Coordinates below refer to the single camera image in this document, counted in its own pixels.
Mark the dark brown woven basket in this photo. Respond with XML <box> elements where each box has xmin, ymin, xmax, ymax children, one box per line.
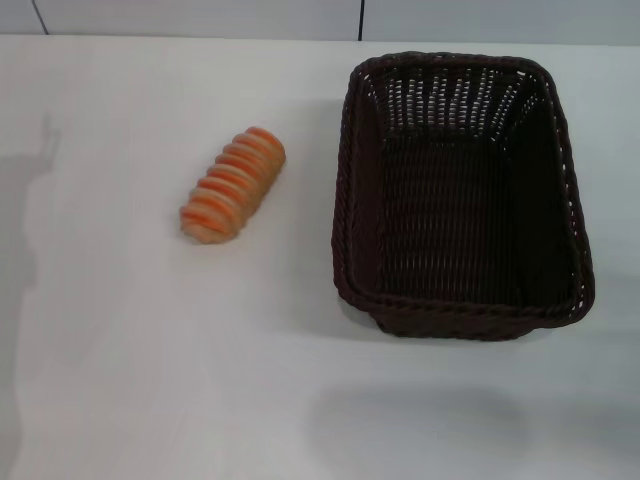
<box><xmin>330</xmin><ymin>53</ymin><xmax>597</xmax><ymax>342</ymax></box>

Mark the orange striped bread loaf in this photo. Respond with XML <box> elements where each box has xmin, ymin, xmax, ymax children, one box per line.
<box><xmin>178</xmin><ymin>124</ymin><xmax>289</xmax><ymax>247</ymax></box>

